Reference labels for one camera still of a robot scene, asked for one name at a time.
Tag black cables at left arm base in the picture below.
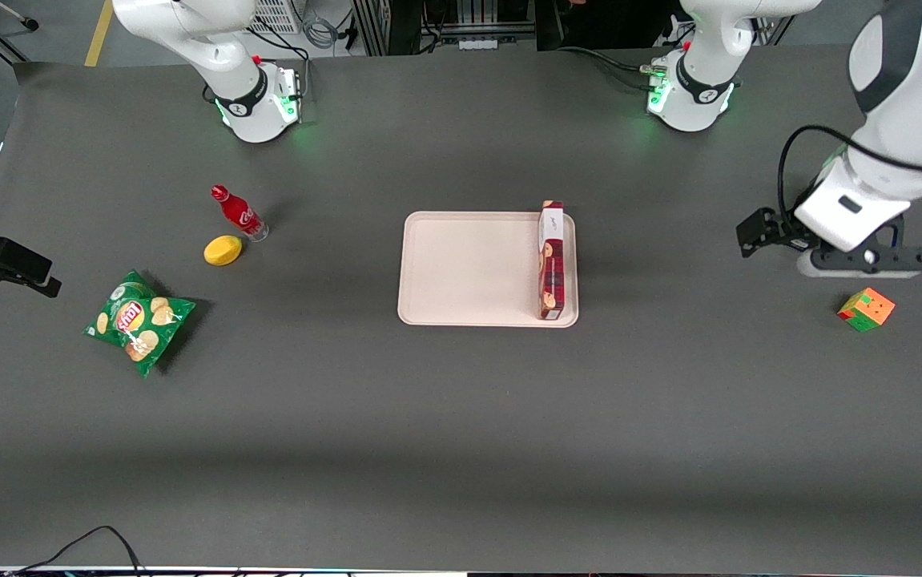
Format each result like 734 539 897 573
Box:
555 46 666 91

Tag yellow floor tape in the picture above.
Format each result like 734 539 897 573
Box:
83 0 114 67

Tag white perforated basket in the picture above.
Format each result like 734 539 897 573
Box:
246 0 302 35

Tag red cola bottle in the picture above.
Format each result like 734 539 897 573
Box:
211 185 270 243

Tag red cookie box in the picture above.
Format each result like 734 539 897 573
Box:
537 200 566 321

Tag black cable at table edge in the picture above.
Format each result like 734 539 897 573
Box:
4 525 149 577

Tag beige plastic tray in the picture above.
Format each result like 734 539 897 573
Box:
397 212 580 329

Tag grey coiled cable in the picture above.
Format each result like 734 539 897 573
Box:
303 0 353 50

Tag black cables at arm base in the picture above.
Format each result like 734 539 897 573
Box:
246 20 313 105
555 46 666 91

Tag green chips bag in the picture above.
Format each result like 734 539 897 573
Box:
83 270 198 378

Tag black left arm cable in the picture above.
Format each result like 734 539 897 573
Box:
778 124 922 235

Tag black cables at right arm base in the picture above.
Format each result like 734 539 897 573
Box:
246 20 313 105

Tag black equipment rack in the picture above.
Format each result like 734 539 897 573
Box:
351 0 537 57

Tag orange green puzzle cube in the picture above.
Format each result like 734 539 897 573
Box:
837 287 896 333

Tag yellow lemon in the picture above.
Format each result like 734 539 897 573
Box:
203 235 244 267

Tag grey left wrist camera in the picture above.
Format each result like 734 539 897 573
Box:
796 244 922 280

